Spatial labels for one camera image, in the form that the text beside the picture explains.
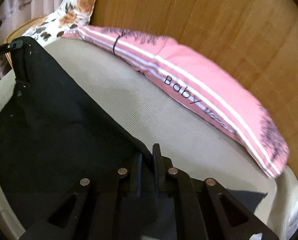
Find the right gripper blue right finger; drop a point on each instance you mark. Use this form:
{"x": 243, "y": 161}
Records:
{"x": 162, "y": 167}

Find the floral white orange pillow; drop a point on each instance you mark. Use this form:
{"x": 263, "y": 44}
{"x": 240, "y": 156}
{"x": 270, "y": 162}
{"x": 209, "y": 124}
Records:
{"x": 70, "y": 15}

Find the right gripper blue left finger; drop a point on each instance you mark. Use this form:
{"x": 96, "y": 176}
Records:
{"x": 133, "y": 175}

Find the pink striped long pillow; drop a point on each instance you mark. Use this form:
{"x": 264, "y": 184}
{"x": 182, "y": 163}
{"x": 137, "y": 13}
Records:
{"x": 200, "y": 85}

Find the woven bamboo headboard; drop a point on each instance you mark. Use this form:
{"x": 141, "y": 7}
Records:
{"x": 255, "y": 41}

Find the wicker rattan chair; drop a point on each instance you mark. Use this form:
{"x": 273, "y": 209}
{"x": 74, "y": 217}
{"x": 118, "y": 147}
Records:
{"x": 18, "y": 32}

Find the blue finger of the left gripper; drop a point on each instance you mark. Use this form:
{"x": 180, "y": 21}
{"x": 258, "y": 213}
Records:
{"x": 8, "y": 47}

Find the black denim pants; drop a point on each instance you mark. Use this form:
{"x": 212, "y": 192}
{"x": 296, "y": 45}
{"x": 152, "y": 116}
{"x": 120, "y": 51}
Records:
{"x": 59, "y": 157}

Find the beige folded blanket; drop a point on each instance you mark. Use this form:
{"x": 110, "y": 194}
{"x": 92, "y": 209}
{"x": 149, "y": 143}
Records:
{"x": 286, "y": 205}

